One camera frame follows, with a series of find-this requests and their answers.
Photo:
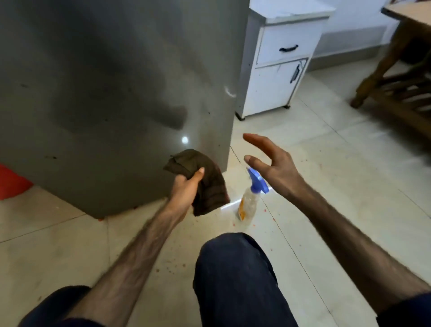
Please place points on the person's left hand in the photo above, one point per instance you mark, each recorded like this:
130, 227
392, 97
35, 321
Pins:
183, 195

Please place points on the person's right hand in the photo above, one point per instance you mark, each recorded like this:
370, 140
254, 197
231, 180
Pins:
279, 168

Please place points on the brown checked cloth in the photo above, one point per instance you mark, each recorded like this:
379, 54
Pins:
212, 188

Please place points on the spray bottle blue trigger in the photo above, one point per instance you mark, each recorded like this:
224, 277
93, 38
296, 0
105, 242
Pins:
251, 198

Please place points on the plain silver refrigerator door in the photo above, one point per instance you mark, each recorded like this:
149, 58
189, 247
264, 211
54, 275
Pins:
101, 101

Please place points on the red plastic bucket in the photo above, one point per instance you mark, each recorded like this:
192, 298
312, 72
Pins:
13, 182

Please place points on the person's left forearm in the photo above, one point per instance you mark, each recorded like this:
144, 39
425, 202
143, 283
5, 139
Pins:
124, 269

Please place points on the person's right forearm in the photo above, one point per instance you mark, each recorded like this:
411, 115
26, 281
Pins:
360, 249

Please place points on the person's right trouser leg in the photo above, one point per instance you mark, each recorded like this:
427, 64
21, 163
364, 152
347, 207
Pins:
235, 286

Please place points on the small white cabinet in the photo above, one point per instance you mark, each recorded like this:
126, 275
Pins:
283, 60

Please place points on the dark blue left sleeve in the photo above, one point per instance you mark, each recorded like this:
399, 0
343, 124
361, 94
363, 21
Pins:
57, 306

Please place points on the dark blue sleeve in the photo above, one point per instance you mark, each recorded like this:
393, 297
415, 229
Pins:
57, 306
407, 311

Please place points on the dark blue right sleeve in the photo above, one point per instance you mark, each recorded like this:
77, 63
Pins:
407, 311

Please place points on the light wooden table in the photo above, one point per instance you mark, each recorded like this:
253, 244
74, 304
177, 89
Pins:
409, 11

